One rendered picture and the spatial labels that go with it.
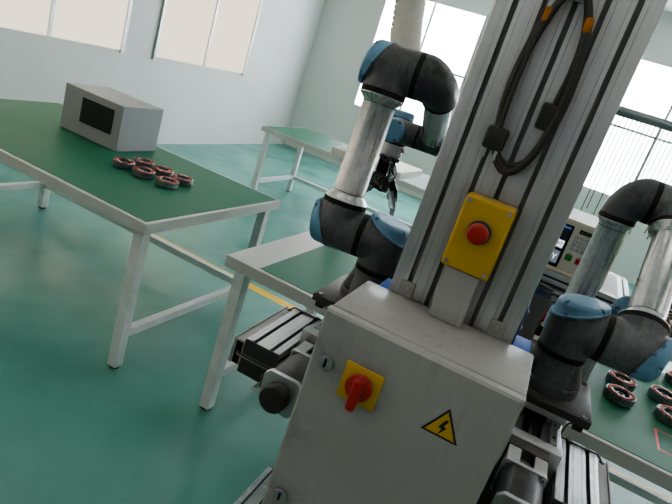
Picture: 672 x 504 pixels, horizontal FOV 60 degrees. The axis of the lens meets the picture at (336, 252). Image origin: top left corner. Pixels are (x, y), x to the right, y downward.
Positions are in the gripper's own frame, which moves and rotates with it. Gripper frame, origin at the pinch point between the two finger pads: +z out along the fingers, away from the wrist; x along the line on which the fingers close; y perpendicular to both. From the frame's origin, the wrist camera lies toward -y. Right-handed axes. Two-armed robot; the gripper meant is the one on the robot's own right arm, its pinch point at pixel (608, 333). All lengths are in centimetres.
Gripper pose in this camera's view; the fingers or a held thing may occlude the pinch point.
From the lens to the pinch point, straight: 209.6
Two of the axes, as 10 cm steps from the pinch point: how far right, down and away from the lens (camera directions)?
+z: 2.2, 3.1, 9.3
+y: -8.6, -4.0, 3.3
